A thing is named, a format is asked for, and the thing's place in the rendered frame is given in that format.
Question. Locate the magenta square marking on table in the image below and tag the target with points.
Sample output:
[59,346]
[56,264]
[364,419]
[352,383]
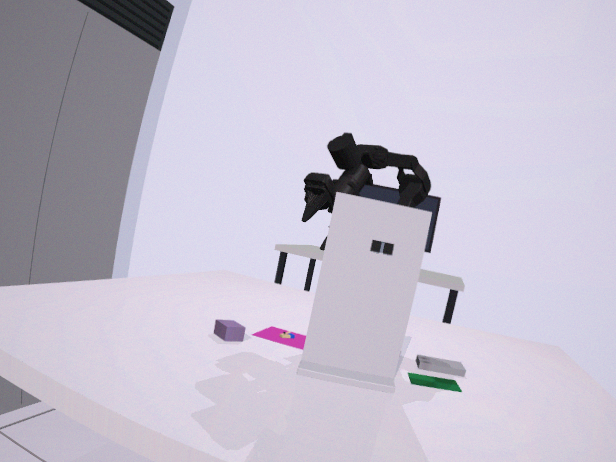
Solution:
[273,334]

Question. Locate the grey panel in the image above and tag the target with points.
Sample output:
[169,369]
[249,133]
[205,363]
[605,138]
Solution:
[369,273]

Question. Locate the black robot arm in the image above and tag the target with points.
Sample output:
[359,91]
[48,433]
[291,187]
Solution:
[357,159]

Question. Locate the purple cube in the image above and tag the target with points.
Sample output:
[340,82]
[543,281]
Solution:
[229,330]

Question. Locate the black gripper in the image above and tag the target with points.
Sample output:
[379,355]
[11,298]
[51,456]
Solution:
[322,189]

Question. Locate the flat green rectangular patch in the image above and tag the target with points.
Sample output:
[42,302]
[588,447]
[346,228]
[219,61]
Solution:
[439,383]

